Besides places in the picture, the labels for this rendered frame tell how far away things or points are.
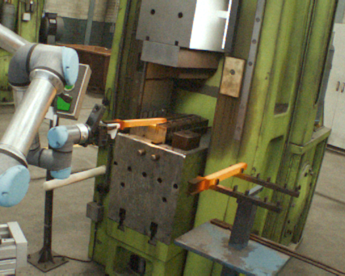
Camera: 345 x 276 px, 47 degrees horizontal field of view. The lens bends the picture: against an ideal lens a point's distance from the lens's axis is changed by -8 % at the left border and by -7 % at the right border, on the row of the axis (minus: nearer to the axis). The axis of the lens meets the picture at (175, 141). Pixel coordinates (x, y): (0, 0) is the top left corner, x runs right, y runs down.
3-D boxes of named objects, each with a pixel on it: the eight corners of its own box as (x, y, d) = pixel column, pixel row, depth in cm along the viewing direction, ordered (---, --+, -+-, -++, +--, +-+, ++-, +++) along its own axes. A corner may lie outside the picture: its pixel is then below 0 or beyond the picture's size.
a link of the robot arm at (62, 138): (44, 147, 145) (46, 124, 143) (66, 143, 154) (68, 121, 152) (58, 153, 141) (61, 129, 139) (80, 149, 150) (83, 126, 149)
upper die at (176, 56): (176, 67, 185) (179, 46, 183) (140, 60, 194) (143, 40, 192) (217, 68, 220) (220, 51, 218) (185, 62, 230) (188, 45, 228)
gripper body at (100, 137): (94, 140, 168) (73, 143, 158) (96, 119, 166) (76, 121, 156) (108, 144, 165) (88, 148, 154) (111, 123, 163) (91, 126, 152)
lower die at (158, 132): (163, 144, 194) (167, 126, 192) (129, 133, 203) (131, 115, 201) (206, 133, 229) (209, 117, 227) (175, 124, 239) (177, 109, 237)
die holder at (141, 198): (168, 245, 193) (184, 155, 182) (106, 217, 211) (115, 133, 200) (220, 213, 240) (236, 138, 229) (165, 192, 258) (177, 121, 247)
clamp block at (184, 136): (186, 151, 188) (189, 137, 186) (170, 146, 192) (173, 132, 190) (200, 147, 198) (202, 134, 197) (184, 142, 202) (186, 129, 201)
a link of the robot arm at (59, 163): (47, 169, 155) (49, 142, 153) (73, 176, 154) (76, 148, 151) (38, 175, 147) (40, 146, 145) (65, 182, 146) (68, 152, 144)
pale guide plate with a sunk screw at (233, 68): (237, 97, 185) (244, 60, 181) (219, 92, 189) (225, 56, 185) (238, 97, 187) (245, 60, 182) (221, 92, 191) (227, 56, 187)
